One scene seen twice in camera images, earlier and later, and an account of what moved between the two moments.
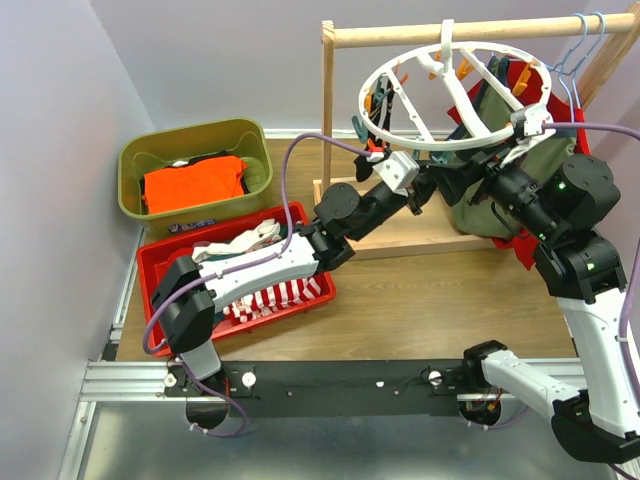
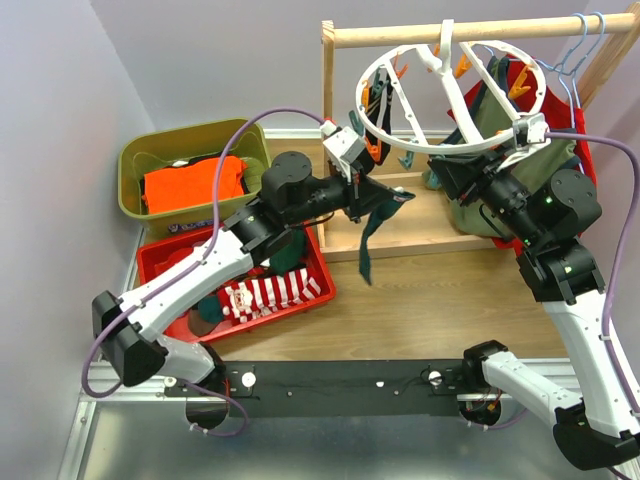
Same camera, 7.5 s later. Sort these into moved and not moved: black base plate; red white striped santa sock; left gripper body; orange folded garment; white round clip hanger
Moved: white round clip hanger; left gripper body
Not moved: black base plate; red white striped santa sock; orange folded garment
